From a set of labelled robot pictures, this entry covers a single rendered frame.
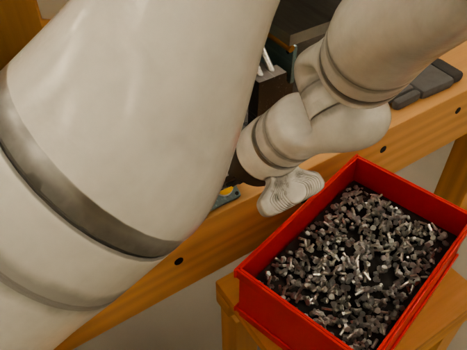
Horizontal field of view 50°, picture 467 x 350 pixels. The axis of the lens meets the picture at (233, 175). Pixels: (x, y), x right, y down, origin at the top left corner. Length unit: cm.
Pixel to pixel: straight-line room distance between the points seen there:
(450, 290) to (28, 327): 76
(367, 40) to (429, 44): 5
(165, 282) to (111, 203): 68
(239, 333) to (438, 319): 32
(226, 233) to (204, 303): 93
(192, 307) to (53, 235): 158
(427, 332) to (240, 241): 32
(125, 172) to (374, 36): 18
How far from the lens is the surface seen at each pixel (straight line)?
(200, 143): 16
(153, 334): 171
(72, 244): 17
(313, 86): 45
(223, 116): 17
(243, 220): 84
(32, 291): 18
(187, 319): 172
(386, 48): 29
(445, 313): 86
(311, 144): 47
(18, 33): 118
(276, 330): 74
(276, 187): 58
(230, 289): 82
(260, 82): 86
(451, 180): 157
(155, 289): 84
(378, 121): 44
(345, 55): 33
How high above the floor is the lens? 149
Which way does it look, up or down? 44 degrees down
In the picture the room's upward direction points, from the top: straight up
